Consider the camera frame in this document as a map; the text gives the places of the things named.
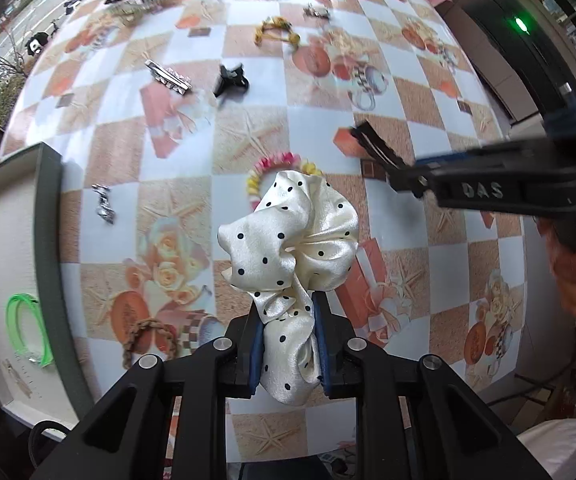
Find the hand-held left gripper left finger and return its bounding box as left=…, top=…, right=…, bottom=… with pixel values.
left=28, top=305, right=265, bottom=480

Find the yellow bow hair clip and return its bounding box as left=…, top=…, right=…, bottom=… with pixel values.
left=254, top=17, right=301, bottom=48

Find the pink yellow spiral hair tie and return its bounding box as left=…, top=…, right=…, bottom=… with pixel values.
left=245, top=152, right=325, bottom=211

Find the black claw hair clip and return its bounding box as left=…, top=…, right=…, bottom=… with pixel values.
left=213, top=63, right=250, bottom=97

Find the white cloth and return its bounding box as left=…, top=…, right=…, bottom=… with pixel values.
left=518, top=419, right=576, bottom=480

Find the person's right hand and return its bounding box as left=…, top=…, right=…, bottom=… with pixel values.
left=538, top=220, right=576, bottom=322

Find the white polka dot scrunchie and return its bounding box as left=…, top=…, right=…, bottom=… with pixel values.
left=217, top=170, right=360, bottom=406

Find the silver star hair clip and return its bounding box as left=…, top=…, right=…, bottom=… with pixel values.
left=91, top=184, right=117, bottom=224

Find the brown braided hair tie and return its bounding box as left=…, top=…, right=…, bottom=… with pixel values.
left=120, top=317, right=181, bottom=368

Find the green translucent bracelet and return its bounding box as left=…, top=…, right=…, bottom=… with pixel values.
left=5, top=294, right=53, bottom=368

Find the checkered printed tablecloth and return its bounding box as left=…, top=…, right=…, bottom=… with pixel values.
left=0, top=0, right=529, bottom=461

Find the black appliance with green light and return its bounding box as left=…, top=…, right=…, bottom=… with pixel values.
left=463, top=0, right=576, bottom=121

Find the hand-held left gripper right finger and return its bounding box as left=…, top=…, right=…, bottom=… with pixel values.
left=310, top=291, right=554, bottom=480

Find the beige loop hair clip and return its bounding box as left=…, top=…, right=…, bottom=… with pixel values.
left=2, top=359, right=41, bottom=398

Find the black snap hair clip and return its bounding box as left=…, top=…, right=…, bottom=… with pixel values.
left=350, top=121, right=409, bottom=171

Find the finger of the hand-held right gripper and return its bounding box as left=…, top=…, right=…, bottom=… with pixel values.
left=385, top=156, right=439, bottom=199

